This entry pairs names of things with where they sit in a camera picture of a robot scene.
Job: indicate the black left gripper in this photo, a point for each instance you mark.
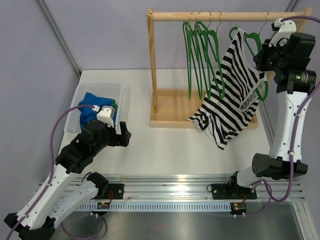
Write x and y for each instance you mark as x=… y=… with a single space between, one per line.
x=121 y=140

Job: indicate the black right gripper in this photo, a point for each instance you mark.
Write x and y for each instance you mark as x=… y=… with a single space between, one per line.
x=260 y=59

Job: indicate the green tank top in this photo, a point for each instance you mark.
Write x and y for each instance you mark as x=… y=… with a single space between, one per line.
x=114 y=105

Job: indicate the black white striped top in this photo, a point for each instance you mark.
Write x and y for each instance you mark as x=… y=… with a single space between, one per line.
x=222 y=120

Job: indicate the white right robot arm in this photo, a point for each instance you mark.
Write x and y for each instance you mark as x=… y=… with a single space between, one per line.
x=295 y=88

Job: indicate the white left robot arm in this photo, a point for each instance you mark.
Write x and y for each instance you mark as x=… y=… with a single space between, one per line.
x=40 y=218

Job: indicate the white plastic basket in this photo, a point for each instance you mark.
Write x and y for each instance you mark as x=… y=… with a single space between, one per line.
x=100 y=94

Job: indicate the wooden clothes rack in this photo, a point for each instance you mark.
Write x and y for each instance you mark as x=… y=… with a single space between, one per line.
x=171 y=105

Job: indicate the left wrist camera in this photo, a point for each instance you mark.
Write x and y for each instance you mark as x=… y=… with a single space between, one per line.
x=105 y=114

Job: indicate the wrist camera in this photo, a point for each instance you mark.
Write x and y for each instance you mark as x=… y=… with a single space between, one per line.
x=105 y=114
x=283 y=32

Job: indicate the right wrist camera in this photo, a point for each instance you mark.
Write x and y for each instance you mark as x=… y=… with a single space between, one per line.
x=283 y=32

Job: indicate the white slotted cable duct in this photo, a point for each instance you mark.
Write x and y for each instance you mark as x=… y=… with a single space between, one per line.
x=156 y=207

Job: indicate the aluminium mounting rail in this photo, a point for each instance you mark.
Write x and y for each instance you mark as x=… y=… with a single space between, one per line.
x=174 y=188

